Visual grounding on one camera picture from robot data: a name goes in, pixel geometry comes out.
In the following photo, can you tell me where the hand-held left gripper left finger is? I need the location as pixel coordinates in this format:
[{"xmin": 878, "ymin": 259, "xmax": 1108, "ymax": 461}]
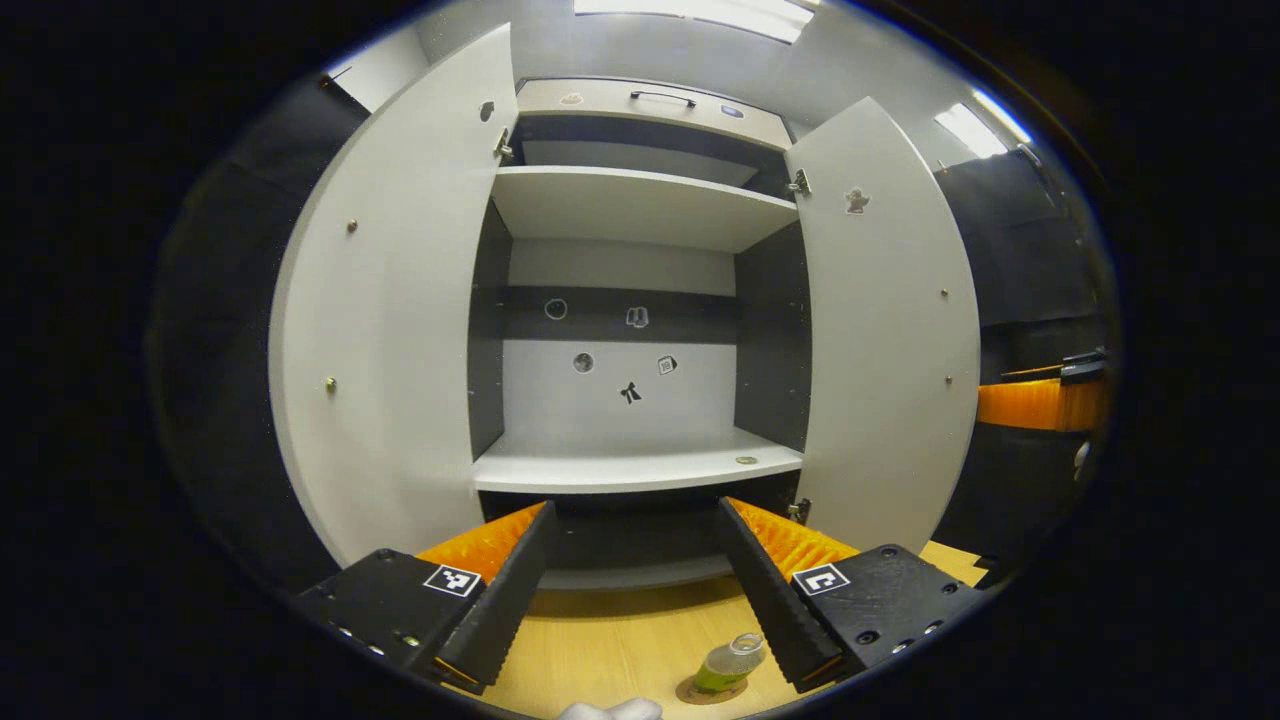
[{"xmin": 290, "ymin": 500, "xmax": 558, "ymax": 696}]

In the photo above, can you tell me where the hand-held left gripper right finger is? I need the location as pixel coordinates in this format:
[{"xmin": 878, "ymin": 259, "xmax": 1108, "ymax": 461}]
[{"xmin": 715, "ymin": 497, "xmax": 986, "ymax": 696}]

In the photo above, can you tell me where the grey cabinet door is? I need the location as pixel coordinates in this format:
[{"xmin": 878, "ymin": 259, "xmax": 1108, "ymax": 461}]
[
  {"xmin": 783, "ymin": 96, "xmax": 983, "ymax": 556},
  {"xmin": 268, "ymin": 22, "xmax": 521, "ymax": 569}
]

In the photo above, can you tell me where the round brown coaster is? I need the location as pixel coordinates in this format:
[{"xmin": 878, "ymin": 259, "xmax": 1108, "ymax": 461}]
[{"xmin": 676, "ymin": 675, "xmax": 749, "ymax": 706}]

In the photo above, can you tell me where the grey cabinet shelf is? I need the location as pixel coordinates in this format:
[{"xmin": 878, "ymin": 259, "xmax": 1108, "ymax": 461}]
[
  {"xmin": 472, "ymin": 428, "xmax": 804, "ymax": 495},
  {"xmin": 490, "ymin": 165, "xmax": 799, "ymax": 253}
]

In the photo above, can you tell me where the wide ceiling light panel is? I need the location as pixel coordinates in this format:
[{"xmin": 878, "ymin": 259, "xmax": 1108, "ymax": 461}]
[{"xmin": 573, "ymin": 0, "xmax": 816, "ymax": 44}]

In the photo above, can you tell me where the narrow ceiling light panel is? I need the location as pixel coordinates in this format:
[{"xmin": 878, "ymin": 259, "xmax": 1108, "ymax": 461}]
[{"xmin": 935, "ymin": 88, "xmax": 1033, "ymax": 159}]

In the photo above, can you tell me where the green label plastic bottle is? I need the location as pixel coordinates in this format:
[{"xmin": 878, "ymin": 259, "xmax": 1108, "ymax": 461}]
[{"xmin": 693, "ymin": 632, "xmax": 767, "ymax": 694}]

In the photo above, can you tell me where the black backdrop cloth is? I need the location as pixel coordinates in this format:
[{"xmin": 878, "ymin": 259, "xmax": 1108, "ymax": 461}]
[{"xmin": 145, "ymin": 70, "xmax": 1116, "ymax": 591}]

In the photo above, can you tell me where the beige cabinet drawer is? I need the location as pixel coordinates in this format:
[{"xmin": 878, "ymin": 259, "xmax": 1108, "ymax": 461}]
[{"xmin": 515, "ymin": 78, "xmax": 796, "ymax": 151}]

